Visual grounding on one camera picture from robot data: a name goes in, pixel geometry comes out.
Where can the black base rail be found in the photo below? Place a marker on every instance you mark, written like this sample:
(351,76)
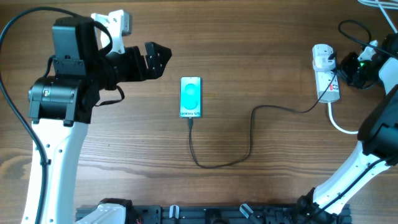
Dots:
(156,214)

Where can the Galaxy S25 smartphone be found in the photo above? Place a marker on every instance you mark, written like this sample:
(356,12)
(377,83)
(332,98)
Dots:
(190,97)

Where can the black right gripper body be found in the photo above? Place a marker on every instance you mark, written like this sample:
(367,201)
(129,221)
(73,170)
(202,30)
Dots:
(356,71)

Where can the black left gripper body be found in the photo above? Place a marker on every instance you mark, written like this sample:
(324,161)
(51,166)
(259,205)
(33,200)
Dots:
(125,66)

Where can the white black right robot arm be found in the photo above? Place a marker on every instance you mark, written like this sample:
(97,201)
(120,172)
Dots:
(375,152)

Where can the white power strip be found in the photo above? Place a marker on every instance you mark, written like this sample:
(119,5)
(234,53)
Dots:
(326,82)

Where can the white USB charger plug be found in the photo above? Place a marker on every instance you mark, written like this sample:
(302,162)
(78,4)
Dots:
(324,62)

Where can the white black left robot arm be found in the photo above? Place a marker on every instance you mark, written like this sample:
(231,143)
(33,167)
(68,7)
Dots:
(89,57)

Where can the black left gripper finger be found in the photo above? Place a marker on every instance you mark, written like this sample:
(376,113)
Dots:
(155,69)
(158,53)

